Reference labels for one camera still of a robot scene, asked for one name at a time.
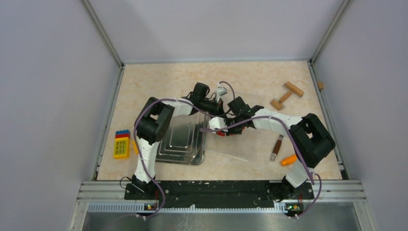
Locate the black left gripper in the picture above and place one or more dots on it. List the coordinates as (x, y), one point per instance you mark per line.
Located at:
(218, 109)

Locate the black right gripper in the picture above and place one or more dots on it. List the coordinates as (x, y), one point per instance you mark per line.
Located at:
(229, 132)

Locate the red dough piece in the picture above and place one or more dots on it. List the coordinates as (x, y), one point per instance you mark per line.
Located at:
(231, 131)

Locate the metal spatula wooden handle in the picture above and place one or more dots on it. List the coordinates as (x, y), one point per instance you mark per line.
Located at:
(276, 148)

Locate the steel rectangular tray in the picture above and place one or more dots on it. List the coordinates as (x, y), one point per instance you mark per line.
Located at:
(183, 142)

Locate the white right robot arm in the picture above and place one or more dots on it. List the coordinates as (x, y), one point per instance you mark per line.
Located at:
(310, 139)

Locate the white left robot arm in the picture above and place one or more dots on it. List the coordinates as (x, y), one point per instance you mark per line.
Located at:
(153, 123)

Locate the orange carrot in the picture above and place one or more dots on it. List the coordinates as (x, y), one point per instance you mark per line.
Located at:
(289, 160)

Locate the small wooden block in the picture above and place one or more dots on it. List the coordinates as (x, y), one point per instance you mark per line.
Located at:
(320, 85)

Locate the colourful toy block stack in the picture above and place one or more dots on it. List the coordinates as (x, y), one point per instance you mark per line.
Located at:
(122, 145)

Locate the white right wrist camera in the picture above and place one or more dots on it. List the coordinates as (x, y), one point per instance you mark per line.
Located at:
(217, 123)

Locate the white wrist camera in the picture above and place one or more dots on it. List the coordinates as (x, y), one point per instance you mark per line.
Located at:
(220, 91)
(217, 123)

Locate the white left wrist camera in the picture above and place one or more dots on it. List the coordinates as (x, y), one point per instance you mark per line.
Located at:
(220, 91)

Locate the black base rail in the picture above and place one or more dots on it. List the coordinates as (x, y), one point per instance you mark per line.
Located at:
(220, 194)

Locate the aluminium frame rail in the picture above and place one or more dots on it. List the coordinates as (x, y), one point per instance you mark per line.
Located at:
(108, 196)

